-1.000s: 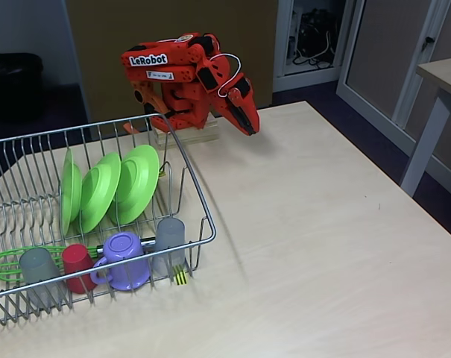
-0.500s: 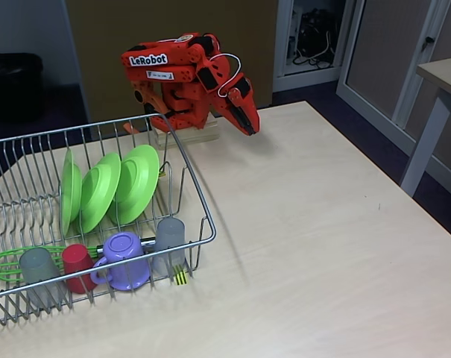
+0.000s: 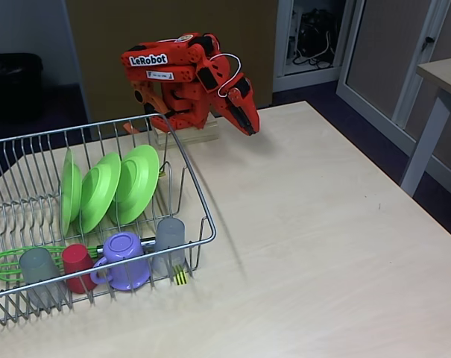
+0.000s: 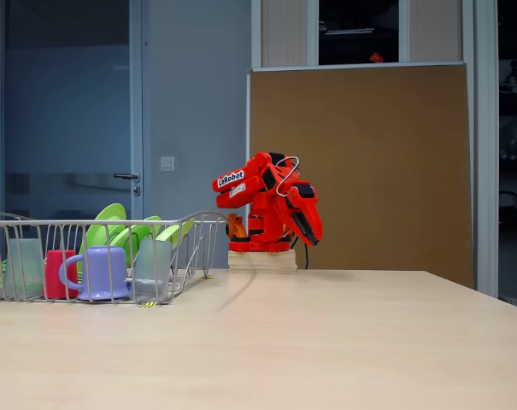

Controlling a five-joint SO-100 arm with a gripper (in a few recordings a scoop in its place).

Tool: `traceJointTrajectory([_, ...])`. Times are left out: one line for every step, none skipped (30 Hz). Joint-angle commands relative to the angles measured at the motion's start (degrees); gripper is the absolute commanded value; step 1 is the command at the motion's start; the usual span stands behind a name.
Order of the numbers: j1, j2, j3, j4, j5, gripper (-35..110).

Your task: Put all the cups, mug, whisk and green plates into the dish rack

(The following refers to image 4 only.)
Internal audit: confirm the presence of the green plastic plate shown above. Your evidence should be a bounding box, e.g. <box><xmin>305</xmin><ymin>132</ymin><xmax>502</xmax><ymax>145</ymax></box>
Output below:
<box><xmin>155</xmin><ymin>217</ymin><xmax>196</xmax><ymax>262</ymax></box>
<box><xmin>112</xmin><ymin>215</ymin><xmax>162</xmax><ymax>274</ymax></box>
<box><xmin>77</xmin><ymin>202</ymin><xmax>126</xmax><ymax>283</ymax></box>

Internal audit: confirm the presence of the translucent grey plastic cup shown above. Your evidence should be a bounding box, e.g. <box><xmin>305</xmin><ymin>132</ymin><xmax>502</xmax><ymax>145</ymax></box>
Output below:
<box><xmin>132</xmin><ymin>237</ymin><xmax>173</xmax><ymax>303</ymax></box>
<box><xmin>3</xmin><ymin>237</ymin><xmax>44</xmax><ymax>300</ymax></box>

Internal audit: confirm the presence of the purple plastic mug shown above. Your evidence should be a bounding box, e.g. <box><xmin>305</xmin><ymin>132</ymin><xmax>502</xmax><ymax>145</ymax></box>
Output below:
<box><xmin>59</xmin><ymin>244</ymin><xmax>133</xmax><ymax>302</ymax></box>

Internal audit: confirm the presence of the red plastic cup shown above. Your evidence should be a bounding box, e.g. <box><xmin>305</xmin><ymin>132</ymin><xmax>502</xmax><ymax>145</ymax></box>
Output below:
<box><xmin>42</xmin><ymin>249</ymin><xmax>79</xmax><ymax>300</ymax></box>

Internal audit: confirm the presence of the wooden base block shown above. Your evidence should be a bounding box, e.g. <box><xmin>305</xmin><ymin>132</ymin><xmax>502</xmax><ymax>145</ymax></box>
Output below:
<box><xmin>227</xmin><ymin>249</ymin><xmax>298</xmax><ymax>272</ymax></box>

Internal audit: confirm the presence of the orange table clamp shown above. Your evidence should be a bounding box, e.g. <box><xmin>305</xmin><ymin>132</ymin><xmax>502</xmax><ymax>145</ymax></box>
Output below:
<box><xmin>225</xmin><ymin>213</ymin><xmax>247</xmax><ymax>238</ymax></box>

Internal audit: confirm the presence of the brown pin board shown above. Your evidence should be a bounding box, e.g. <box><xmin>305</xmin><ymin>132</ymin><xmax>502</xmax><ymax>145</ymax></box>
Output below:
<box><xmin>245</xmin><ymin>61</ymin><xmax>475</xmax><ymax>288</ymax></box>

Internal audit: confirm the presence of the dark kettle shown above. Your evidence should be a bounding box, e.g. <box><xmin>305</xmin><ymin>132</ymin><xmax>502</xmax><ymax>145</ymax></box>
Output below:
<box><xmin>499</xmin><ymin>190</ymin><xmax>517</xmax><ymax>223</ymax></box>

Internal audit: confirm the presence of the dark open shelf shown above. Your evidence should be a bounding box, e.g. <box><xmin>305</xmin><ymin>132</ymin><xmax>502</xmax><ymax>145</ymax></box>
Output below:
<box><xmin>496</xmin><ymin>0</ymin><xmax>517</xmax><ymax>300</ymax></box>

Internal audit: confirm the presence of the small flexible tripod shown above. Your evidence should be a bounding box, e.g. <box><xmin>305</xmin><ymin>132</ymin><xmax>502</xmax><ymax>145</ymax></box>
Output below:
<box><xmin>499</xmin><ymin>59</ymin><xmax>517</xmax><ymax>95</ymax></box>

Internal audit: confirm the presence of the grey glass door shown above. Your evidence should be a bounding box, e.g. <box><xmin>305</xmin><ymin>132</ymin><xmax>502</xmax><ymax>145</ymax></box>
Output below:
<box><xmin>0</xmin><ymin>0</ymin><xmax>144</xmax><ymax>266</ymax></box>

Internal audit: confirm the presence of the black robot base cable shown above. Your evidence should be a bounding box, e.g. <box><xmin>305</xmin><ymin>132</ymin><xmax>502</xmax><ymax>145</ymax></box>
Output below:
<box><xmin>290</xmin><ymin>237</ymin><xmax>309</xmax><ymax>270</ymax></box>

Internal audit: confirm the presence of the metal wire dish rack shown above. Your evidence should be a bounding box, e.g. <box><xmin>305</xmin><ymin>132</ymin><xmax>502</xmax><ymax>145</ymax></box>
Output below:
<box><xmin>0</xmin><ymin>210</ymin><xmax>229</xmax><ymax>305</ymax></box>

